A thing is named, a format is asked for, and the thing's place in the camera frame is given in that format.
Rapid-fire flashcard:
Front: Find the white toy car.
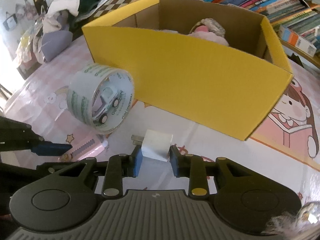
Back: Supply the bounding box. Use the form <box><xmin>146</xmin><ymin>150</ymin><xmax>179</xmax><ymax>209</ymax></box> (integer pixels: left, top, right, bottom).
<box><xmin>92</xmin><ymin>85</ymin><xmax>119</xmax><ymax>124</ymax></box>

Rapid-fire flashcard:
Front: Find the pink plush toy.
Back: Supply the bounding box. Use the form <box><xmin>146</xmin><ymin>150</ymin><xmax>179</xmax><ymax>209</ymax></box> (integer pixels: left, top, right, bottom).
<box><xmin>187</xmin><ymin>18</ymin><xmax>229</xmax><ymax>47</ymax></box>

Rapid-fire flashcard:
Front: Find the clear packing tape roll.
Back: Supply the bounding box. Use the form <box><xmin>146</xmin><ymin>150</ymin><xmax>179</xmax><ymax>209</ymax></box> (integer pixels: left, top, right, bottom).
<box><xmin>67</xmin><ymin>63</ymin><xmax>135</xmax><ymax>134</ymax></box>

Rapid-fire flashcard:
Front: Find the pile of clothes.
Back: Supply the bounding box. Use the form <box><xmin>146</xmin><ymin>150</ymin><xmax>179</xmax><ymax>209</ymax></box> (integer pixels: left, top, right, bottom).
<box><xmin>15</xmin><ymin>0</ymin><xmax>108</xmax><ymax>64</ymax></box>

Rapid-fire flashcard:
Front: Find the white power adapter plug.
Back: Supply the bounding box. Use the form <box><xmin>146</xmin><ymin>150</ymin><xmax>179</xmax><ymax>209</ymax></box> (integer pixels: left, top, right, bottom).
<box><xmin>131</xmin><ymin>129</ymin><xmax>173</xmax><ymax>162</ymax></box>

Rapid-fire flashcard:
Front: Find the white orange medicine box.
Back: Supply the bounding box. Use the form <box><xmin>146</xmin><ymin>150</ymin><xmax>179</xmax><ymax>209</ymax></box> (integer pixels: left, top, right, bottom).
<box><xmin>278</xmin><ymin>25</ymin><xmax>317</xmax><ymax>57</ymax></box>

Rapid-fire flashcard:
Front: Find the yellow cardboard box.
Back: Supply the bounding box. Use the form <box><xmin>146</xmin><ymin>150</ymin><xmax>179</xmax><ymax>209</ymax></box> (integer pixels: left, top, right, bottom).
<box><xmin>82</xmin><ymin>0</ymin><xmax>293</xmax><ymax>140</ymax></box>

